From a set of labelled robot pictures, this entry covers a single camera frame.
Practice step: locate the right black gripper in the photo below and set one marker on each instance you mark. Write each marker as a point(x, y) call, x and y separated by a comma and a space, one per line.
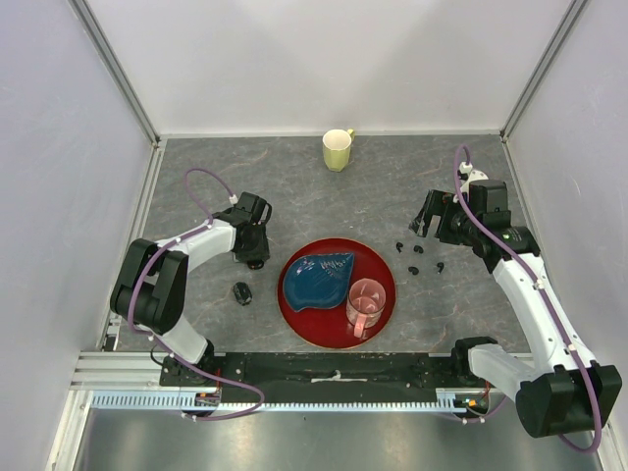
point(442, 203)

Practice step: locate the left aluminium frame post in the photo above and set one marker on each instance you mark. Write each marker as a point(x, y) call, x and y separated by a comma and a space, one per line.
point(104, 49)

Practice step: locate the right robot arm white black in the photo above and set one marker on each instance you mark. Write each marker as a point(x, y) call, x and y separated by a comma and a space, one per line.
point(566, 390)

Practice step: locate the aluminium frame post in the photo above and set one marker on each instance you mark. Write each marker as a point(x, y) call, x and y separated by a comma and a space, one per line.
point(104, 49)
point(565, 27)

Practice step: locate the right aluminium frame post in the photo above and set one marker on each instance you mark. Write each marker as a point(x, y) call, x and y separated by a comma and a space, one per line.
point(565, 27)

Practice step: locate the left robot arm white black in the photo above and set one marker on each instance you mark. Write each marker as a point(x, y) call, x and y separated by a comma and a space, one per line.
point(150, 289)

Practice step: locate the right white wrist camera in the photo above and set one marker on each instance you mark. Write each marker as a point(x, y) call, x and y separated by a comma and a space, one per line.
point(467, 174)

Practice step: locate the black earbud case gold rim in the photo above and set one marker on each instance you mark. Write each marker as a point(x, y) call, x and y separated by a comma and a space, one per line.
point(255, 264)

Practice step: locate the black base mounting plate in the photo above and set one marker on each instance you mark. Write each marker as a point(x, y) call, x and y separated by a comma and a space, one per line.
point(327, 377)

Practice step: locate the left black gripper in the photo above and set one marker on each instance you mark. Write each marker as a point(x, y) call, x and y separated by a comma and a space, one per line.
point(261, 252)

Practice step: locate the slotted cable duct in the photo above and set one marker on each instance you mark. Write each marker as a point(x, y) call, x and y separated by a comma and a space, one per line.
point(444, 402)

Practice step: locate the round red tray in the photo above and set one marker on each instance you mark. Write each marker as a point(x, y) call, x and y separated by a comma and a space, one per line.
point(329, 328)

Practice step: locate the yellow-green ceramic mug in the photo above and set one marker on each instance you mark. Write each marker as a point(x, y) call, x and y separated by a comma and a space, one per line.
point(336, 148)

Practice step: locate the blue leaf-shaped dish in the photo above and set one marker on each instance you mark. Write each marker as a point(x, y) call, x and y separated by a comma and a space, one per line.
point(318, 281)

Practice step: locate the pink glass mug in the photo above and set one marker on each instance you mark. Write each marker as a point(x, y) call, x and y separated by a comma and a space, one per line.
point(366, 302)

